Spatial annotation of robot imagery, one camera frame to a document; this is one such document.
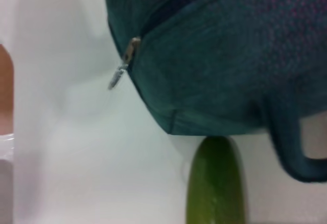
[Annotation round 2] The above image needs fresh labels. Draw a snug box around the green cucumber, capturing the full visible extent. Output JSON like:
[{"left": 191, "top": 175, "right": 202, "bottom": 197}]
[{"left": 185, "top": 135, "right": 248, "bottom": 224}]

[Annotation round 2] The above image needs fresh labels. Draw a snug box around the dark teal lunch bag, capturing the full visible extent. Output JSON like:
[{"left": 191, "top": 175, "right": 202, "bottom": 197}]
[{"left": 103, "top": 0, "right": 327, "bottom": 184}]

